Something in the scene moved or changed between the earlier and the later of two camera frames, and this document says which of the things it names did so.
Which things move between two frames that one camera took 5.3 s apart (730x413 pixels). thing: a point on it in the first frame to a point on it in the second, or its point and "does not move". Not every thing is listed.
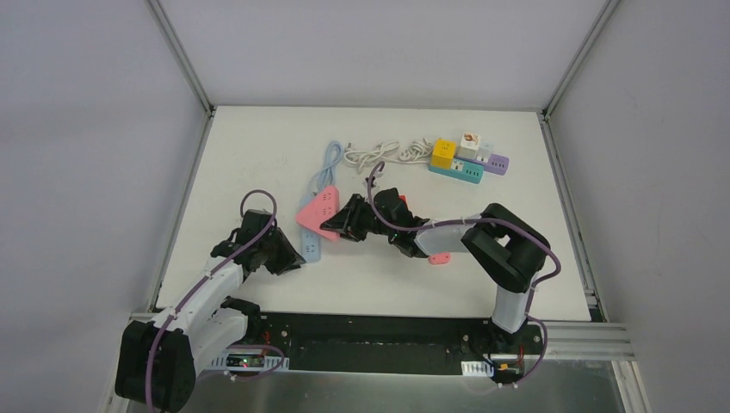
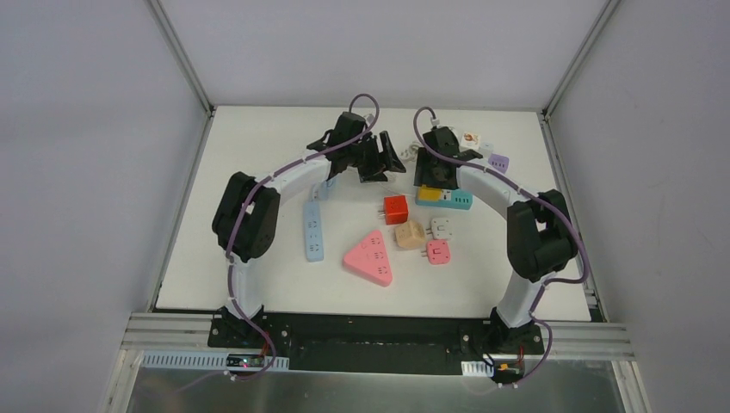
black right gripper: [354, 216] to [436, 173]
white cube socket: [469, 145] does not move
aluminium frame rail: [182, 55] does not move
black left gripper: [275, 250] to [369, 157]
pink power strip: [325, 205] to [369, 261]
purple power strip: [498, 163] does not move
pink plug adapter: [439, 259] does not move
